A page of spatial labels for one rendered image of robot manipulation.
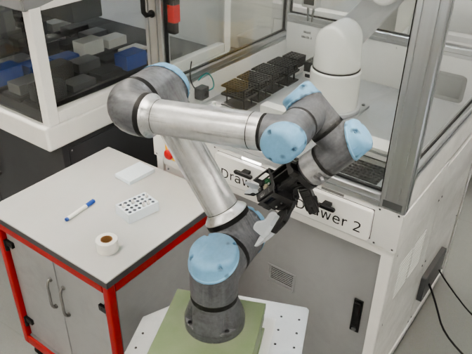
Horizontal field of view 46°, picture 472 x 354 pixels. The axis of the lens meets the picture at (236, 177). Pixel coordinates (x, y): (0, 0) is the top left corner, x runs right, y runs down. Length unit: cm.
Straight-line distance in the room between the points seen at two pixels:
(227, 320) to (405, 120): 71
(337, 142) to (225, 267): 38
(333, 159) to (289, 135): 18
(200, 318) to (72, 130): 124
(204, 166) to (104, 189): 85
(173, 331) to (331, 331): 89
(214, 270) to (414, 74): 72
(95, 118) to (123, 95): 123
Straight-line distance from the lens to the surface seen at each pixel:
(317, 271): 201
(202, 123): 109
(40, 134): 233
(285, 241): 202
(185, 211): 196
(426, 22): 148
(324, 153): 115
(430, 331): 273
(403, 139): 160
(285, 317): 159
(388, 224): 175
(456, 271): 310
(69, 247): 187
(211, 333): 136
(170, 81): 130
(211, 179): 133
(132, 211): 192
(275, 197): 120
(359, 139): 112
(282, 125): 100
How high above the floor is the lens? 190
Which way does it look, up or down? 32 degrees down
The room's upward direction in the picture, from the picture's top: 1 degrees clockwise
